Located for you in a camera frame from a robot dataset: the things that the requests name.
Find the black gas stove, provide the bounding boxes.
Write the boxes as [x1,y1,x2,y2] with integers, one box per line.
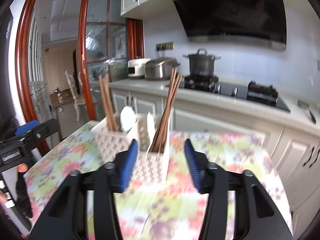
[179,74,291,113]

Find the silver rice cooker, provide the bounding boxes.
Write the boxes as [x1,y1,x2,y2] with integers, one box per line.
[144,57,180,80]

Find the red wooden glass door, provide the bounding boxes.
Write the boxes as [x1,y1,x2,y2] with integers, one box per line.
[15,0,146,156]

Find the black range hood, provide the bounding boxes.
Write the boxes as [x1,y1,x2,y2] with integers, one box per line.
[172,0,287,50]

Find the cardboard box on floor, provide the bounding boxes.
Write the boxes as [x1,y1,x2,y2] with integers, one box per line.
[50,89,74,109]

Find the person left hand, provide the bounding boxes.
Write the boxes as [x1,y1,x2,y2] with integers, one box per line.
[3,163,28,189]

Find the white perforated utensil basket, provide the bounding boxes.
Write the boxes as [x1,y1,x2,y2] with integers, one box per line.
[91,114,169,185]

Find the floral tablecloth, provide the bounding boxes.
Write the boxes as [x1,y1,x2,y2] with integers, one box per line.
[24,121,292,239]

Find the white small cooker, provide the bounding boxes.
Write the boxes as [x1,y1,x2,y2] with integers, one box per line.
[127,58,151,79]

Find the wall power socket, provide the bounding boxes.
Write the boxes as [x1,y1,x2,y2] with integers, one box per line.
[156,42,174,51]

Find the white ceramic spoon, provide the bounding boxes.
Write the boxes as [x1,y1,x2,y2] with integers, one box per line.
[120,106,136,132]
[146,112,156,144]

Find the white lower cabinets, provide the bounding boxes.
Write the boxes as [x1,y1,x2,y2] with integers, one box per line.
[108,80,320,238]

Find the black stock pot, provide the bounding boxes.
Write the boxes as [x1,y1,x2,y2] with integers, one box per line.
[182,48,221,76]

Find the white dining chair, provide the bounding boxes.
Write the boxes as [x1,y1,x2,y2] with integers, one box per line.
[65,71,87,122]

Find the brown chopstick compartment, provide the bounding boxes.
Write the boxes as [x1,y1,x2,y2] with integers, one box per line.
[99,75,119,132]
[149,67,182,153]

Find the kitchen knife on counter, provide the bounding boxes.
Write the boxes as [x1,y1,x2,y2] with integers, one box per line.
[297,99,317,124]

